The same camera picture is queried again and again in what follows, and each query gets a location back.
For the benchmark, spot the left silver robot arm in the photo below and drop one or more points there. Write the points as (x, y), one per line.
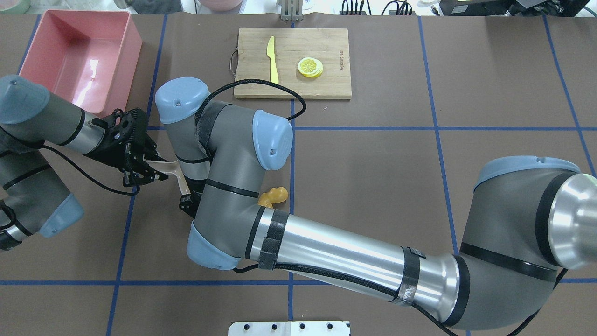
(33, 118)

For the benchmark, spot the beige plastic dustpan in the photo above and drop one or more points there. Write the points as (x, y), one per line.
(164, 169)

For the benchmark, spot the pink plastic bin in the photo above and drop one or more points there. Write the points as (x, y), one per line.
(86, 57)

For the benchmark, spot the yellow plastic knife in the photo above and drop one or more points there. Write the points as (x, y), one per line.
(270, 52)

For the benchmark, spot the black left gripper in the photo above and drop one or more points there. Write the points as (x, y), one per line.
(115, 156)

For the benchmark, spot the aluminium frame post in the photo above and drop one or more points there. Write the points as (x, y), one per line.
(291, 10)

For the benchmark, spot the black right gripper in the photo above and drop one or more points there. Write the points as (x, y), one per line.
(188, 203)

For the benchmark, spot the orange toy ginger piece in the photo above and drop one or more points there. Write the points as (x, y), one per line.
(273, 196)

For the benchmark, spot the wooden cutting board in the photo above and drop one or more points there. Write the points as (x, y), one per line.
(328, 45)

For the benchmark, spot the yellow lemon slice toy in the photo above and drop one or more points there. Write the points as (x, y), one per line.
(310, 67)

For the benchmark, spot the pink bowl with ice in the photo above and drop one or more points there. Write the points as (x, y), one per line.
(220, 5)

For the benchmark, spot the grey cloth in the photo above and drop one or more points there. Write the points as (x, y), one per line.
(157, 6)

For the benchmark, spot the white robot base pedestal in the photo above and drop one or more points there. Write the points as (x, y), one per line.
(290, 328)

